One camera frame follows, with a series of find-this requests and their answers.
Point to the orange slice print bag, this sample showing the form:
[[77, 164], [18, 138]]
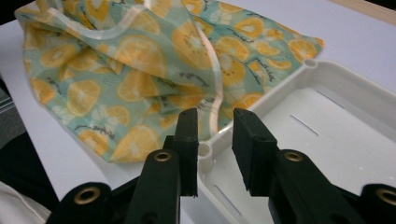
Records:
[[140, 56]]

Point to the wooden table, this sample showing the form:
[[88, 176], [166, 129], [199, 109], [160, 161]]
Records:
[[373, 12]]

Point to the white table sheet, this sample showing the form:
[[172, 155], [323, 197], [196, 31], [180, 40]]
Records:
[[358, 37]]

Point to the white plastic tray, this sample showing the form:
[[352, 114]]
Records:
[[327, 140]]

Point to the white garment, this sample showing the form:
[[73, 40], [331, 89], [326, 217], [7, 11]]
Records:
[[18, 208]]

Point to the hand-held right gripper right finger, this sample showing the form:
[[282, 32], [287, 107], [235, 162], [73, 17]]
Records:
[[255, 155]]

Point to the dark cloth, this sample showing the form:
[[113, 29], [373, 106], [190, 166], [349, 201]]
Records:
[[25, 161]]

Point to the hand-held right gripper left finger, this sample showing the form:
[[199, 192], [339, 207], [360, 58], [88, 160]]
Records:
[[186, 149]]

